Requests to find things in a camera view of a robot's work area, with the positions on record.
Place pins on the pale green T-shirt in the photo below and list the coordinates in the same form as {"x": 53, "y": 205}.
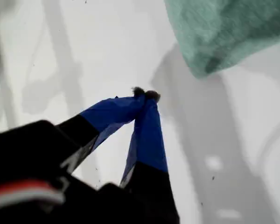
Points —
{"x": 219, "y": 32}

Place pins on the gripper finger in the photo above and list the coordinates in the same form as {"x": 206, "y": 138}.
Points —
{"x": 149, "y": 144}
{"x": 107, "y": 112}

